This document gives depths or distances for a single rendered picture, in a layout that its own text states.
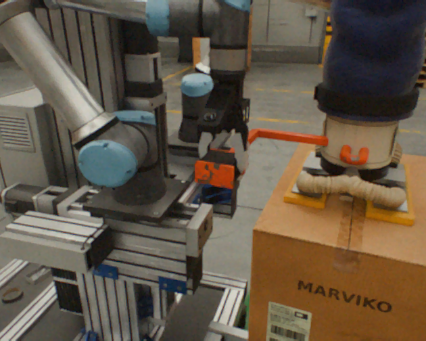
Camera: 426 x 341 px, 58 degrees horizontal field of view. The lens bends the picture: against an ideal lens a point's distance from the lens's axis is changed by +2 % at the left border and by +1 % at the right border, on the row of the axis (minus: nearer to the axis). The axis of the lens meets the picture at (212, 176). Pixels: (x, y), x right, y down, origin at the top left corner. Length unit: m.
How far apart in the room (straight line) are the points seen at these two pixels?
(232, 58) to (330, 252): 0.44
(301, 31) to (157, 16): 9.88
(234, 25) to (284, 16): 9.89
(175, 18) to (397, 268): 0.64
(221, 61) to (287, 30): 9.89
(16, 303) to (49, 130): 1.04
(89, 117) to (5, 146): 0.60
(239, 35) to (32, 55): 0.41
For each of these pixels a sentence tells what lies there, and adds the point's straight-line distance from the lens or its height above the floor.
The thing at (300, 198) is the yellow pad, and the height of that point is 1.09.
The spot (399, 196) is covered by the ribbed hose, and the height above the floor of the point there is 1.15.
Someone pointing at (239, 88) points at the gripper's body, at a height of 1.36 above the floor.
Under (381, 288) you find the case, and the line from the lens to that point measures 0.88.
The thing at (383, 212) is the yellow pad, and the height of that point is 1.09.
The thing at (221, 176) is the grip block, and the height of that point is 1.20.
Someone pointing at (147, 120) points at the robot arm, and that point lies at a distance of 0.96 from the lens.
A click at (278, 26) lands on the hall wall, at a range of 10.65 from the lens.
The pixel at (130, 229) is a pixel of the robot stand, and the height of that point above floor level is 0.96.
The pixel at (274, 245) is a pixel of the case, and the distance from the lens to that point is 0.86.
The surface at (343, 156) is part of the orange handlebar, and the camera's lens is 0.91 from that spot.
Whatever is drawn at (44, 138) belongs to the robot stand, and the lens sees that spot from 1.33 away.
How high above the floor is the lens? 1.53
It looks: 25 degrees down
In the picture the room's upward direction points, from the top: straight up
